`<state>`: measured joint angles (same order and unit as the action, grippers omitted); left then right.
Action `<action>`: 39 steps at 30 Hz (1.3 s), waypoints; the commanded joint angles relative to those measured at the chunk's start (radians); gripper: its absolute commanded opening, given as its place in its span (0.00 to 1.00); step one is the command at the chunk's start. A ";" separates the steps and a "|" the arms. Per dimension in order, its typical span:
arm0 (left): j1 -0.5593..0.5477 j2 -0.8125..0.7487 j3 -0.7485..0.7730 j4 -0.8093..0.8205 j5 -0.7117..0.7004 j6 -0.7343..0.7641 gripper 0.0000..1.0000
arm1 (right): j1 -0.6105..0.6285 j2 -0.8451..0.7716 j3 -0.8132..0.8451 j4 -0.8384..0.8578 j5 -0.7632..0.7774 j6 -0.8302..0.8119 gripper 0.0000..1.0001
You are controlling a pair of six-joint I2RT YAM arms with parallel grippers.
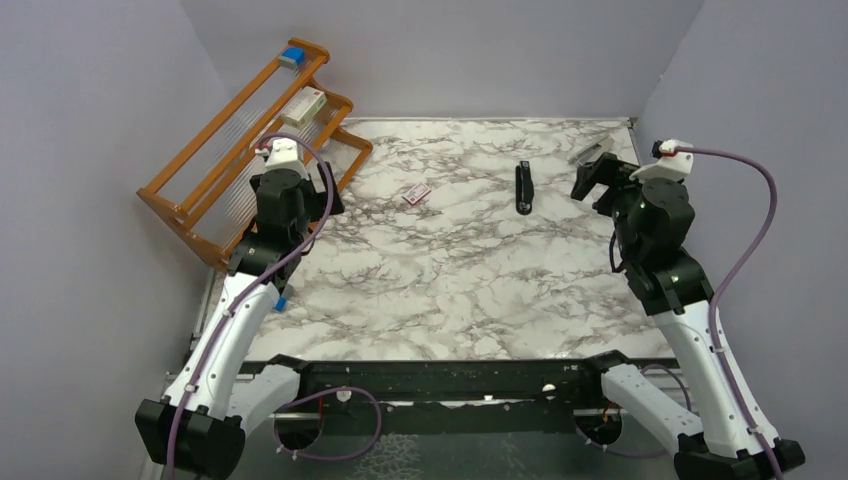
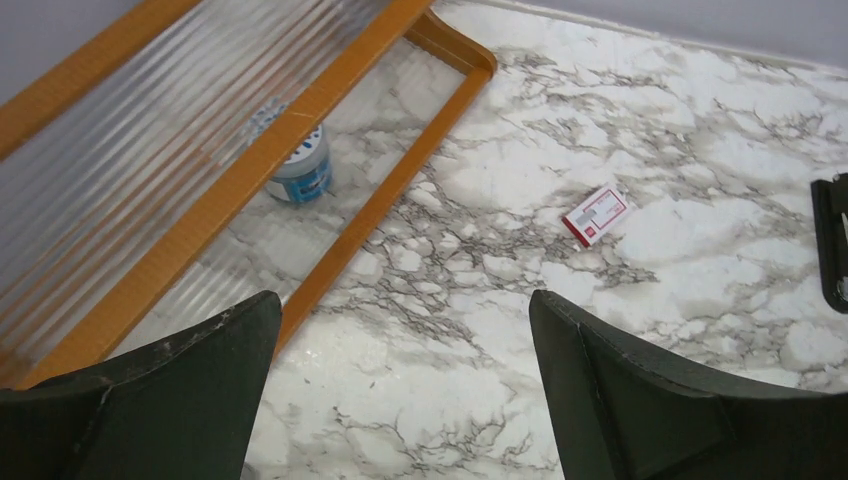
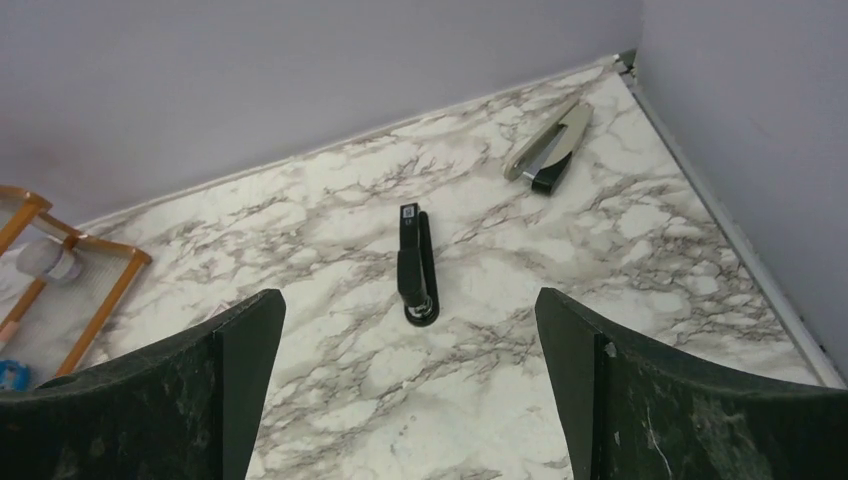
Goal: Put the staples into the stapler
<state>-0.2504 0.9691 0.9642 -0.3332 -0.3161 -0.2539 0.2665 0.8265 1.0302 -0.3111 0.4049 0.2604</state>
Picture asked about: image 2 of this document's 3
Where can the red white staple box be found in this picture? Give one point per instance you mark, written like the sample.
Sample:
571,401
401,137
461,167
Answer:
597,215

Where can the orange wooden shelf rack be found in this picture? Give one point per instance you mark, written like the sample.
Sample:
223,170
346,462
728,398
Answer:
133,172

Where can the black stapler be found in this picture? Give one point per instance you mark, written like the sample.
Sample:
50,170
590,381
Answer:
829,200

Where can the blue white jar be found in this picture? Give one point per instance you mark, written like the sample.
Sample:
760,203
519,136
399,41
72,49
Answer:
306,174

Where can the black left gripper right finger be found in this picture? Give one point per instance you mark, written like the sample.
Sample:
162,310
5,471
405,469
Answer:
624,408

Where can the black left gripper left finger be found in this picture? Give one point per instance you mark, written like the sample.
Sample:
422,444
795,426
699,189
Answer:
182,407

